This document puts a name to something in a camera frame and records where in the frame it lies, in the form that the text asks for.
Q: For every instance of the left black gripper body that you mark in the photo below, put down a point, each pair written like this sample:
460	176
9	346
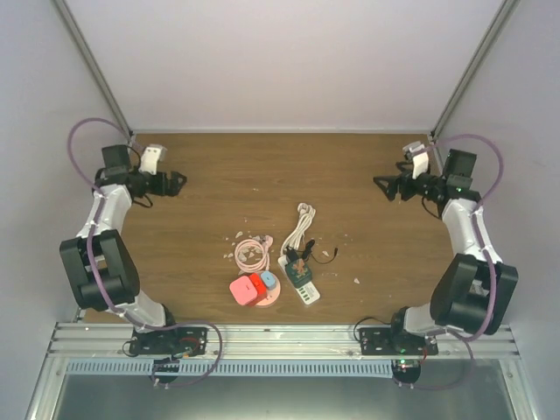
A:
157	189

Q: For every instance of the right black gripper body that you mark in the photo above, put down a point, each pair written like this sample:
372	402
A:
409	192

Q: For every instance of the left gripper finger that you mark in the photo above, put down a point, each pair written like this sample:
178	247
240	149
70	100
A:
177	177
174	189

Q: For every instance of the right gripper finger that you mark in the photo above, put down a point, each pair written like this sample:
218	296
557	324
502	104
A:
390	190
386	180

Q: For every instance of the red cube socket adapter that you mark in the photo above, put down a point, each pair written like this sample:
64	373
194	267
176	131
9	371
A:
259	285

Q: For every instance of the pink square plug adapter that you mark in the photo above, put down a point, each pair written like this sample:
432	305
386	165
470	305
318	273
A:
243	292

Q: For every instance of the blue usb charger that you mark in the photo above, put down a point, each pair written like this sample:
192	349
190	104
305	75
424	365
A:
268	279

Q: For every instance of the pink round power socket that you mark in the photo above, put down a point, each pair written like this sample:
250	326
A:
272	296

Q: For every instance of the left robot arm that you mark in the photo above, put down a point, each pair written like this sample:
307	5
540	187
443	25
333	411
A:
100	269

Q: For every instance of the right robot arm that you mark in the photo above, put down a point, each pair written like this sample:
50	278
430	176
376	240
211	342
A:
473	294

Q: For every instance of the black power adapter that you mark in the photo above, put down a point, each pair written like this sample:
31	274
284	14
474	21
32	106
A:
292	254

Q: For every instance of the green cube adapter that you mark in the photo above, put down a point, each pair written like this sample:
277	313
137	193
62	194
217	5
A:
298	273

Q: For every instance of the white power strip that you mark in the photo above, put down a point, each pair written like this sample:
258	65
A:
308	293

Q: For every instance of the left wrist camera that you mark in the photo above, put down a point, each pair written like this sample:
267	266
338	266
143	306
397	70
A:
152	155

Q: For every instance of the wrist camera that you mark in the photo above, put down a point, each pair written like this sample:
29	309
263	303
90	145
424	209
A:
417	154
152	155

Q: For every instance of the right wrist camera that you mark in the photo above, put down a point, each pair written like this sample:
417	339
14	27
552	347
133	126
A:
417	154

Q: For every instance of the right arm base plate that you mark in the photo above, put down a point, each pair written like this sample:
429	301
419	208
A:
379	341

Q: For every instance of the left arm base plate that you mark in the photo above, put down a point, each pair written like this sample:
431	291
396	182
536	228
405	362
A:
180	342

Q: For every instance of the aluminium front rail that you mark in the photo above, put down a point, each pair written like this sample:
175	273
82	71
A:
272	342

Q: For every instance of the grey slotted cable duct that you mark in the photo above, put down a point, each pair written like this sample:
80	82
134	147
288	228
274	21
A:
253	368

